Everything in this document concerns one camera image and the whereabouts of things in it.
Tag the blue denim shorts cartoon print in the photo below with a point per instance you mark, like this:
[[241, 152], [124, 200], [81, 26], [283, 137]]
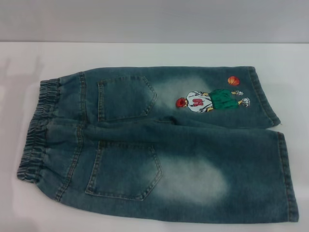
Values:
[[149, 154]]

